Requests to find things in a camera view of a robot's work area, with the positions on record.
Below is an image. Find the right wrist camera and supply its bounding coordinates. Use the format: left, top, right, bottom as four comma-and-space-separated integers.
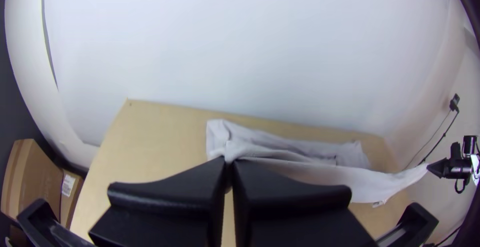
462, 134, 479, 157

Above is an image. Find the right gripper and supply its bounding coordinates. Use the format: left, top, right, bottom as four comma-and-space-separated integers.
426, 141, 474, 195

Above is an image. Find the large cardboard box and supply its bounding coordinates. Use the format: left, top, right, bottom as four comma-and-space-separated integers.
0, 138, 65, 222

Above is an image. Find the grey t-shirt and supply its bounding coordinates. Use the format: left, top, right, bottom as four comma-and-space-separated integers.
205, 118, 429, 208

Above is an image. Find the small labelled cardboard box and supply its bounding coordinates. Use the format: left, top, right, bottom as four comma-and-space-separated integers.
59, 168, 86, 230

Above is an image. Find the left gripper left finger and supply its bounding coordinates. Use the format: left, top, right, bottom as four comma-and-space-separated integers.
88, 156, 228, 247

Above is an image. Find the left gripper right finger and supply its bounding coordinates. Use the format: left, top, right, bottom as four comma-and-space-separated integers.
230, 158, 378, 247

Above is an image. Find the black cable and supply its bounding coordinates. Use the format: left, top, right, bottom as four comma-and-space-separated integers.
406, 93, 461, 170

